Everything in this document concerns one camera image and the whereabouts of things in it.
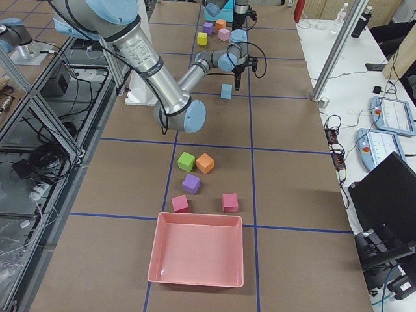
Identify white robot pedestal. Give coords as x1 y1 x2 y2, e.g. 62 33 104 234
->
125 70 157 107

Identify orange foam block near blue tray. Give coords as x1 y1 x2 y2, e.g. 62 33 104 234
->
215 19 227 31

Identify green foam block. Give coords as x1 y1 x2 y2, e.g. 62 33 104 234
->
177 152 196 172

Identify light blue foam block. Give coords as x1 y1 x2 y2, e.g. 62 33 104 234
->
220 84 233 99

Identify yellow foam block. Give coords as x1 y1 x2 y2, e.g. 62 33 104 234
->
196 32 208 46

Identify black water bottle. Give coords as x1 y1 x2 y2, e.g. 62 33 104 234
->
351 6 374 38

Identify aluminium frame post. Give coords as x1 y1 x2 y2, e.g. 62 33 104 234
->
309 0 368 102

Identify teach pendant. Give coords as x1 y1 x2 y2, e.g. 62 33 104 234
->
370 96 415 137
357 128 406 171

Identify black smartphone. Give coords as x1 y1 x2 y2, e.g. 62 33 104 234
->
365 63 385 72

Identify purple foam block near blue tray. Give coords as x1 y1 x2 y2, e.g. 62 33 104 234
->
202 22 214 35

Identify blue plastic tray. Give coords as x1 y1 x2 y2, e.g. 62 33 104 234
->
202 0 235 22

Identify black laptop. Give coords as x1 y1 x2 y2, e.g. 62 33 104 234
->
348 152 415 242

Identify red foam block left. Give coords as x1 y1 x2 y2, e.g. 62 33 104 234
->
171 195 189 213

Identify teach pendant near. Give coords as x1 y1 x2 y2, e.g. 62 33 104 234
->
357 128 406 171

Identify teach pendant far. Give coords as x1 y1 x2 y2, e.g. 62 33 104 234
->
370 96 415 137

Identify purple foam block near pink tray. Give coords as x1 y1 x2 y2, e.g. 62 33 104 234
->
182 174 201 194

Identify red foam block right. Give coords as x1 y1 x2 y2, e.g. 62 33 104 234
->
222 193 239 213

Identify red foam block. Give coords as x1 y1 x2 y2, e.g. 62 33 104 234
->
222 193 239 213
171 195 189 213

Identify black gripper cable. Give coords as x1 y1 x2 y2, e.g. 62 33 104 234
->
227 42 270 79

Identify pink plastic tray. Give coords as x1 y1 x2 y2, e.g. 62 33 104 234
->
148 212 244 288

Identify orange foam block near pink tray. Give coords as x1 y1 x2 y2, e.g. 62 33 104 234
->
196 153 215 174

